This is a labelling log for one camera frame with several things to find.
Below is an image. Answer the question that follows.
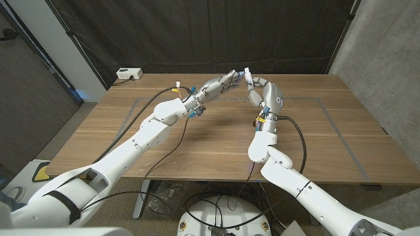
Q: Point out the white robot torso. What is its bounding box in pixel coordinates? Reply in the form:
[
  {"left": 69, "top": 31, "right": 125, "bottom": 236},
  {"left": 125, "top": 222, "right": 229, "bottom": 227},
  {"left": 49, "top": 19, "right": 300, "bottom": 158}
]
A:
[{"left": 0, "top": 227, "right": 134, "bottom": 236}]

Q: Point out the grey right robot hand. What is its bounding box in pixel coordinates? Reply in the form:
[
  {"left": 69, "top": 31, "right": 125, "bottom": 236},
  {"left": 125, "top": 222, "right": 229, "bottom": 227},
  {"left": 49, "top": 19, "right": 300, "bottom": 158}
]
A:
[{"left": 246, "top": 77, "right": 284, "bottom": 134}]

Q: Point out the clear plastic bag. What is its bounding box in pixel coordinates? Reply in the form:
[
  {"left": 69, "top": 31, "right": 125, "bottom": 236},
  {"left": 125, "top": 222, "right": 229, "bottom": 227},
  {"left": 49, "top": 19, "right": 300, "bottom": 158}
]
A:
[{"left": 146, "top": 182, "right": 191, "bottom": 219}]

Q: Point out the black backdrop stand pole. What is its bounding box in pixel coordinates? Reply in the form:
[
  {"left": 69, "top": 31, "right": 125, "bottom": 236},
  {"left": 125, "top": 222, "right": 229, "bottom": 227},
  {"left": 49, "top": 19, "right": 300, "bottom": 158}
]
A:
[
  {"left": 324, "top": 0, "right": 362, "bottom": 75},
  {"left": 45, "top": 0, "right": 109, "bottom": 90}
]

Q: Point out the black power strip cord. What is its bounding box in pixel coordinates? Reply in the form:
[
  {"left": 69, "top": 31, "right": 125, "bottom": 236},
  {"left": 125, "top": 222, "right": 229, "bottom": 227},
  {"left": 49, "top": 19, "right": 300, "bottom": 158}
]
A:
[{"left": 112, "top": 75, "right": 135, "bottom": 87}]

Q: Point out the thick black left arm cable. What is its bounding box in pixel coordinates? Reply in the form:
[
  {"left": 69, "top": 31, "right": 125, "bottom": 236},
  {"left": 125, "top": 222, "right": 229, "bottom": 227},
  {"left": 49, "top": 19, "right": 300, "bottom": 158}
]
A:
[{"left": 93, "top": 85, "right": 193, "bottom": 164}]

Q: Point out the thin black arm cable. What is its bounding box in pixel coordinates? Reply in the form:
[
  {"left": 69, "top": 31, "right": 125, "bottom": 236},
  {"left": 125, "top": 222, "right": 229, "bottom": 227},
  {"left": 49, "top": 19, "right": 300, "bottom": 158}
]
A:
[
  {"left": 78, "top": 117, "right": 191, "bottom": 219},
  {"left": 226, "top": 163, "right": 257, "bottom": 212}
]

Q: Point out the white and yellow floor mat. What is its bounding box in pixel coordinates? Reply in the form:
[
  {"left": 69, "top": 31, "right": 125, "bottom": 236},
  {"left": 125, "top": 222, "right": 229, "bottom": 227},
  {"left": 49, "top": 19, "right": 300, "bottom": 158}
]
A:
[{"left": 1, "top": 159, "right": 66, "bottom": 197}]

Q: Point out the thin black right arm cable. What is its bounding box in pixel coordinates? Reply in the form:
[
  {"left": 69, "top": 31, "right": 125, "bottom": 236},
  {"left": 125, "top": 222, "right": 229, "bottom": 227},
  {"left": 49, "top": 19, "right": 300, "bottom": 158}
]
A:
[{"left": 226, "top": 163, "right": 257, "bottom": 212}]

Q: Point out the white box corner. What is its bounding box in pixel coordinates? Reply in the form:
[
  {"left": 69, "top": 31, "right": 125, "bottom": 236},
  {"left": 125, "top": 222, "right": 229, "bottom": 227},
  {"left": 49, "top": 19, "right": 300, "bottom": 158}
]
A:
[{"left": 280, "top": 220, "right": 308, "bottom": 236}]

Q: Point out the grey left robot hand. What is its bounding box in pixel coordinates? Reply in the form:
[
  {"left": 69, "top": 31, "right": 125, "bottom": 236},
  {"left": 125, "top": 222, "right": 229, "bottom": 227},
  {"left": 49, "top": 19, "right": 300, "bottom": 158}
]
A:
[{"left": 184, "top": 69, "right": 245, "bottom": 114}]

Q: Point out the person's leg in jeans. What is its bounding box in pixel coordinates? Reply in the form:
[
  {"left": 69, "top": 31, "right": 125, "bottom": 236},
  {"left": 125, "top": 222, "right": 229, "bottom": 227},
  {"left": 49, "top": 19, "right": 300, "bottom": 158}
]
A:
[{"left": 0, "top": 191, "right": 20, "bottom": 211}]

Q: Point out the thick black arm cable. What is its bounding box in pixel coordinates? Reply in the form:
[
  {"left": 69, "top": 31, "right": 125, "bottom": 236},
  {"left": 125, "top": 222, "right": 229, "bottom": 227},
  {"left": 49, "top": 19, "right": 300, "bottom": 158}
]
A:
[
  {"left": 93, "top": 85, "right": 193, "bottom": 164},
  {"left": 185, "top": 115, "right": 308, "bottom": 230}
]

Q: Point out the black wall-mounted object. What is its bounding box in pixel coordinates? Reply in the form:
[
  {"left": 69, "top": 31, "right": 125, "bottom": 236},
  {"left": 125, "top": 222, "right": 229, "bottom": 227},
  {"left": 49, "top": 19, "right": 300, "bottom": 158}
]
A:
[{"left": 0, "top": 28, "right": 19, "bottom": 42}]

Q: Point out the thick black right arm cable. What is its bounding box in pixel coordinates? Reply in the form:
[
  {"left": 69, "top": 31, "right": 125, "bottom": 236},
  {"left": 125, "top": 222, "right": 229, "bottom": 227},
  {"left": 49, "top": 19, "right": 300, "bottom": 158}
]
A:
[{"left": 185, "top": 115, "right": 308, "bottom": 230}]

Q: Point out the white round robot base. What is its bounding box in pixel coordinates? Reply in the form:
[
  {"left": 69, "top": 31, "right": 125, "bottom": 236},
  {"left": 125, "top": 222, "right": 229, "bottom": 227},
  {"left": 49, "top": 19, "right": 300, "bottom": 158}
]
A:
[{"left": 177, "top": 195, "right": 272, "bottom": 236}]

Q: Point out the white power strip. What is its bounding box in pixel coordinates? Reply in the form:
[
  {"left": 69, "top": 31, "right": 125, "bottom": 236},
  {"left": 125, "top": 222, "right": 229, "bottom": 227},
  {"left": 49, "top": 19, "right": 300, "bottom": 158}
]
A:
[{"left": 115, "top": 68, "right": 144, "bottom": 81}]

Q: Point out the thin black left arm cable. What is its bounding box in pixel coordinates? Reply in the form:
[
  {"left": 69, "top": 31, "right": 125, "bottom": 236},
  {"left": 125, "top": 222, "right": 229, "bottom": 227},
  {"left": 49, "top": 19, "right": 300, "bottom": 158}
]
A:
[{"left": 78, "top": 117, "right": 191, "bottom": 219}]

